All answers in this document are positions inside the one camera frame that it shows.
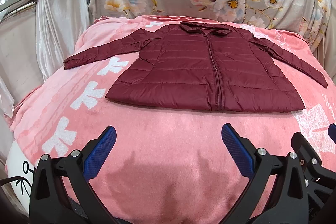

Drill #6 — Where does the maroon quilted puffer jacket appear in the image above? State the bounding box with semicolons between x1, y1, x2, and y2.
64;22;328;113

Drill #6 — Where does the white cartoon pillow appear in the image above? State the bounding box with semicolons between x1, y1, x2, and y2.
5;141;35;215

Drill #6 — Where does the pink plush blanket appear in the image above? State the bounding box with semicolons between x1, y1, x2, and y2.
4;15;336;224

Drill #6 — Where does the white satin curtain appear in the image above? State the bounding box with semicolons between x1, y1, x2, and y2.
0;0;91;118

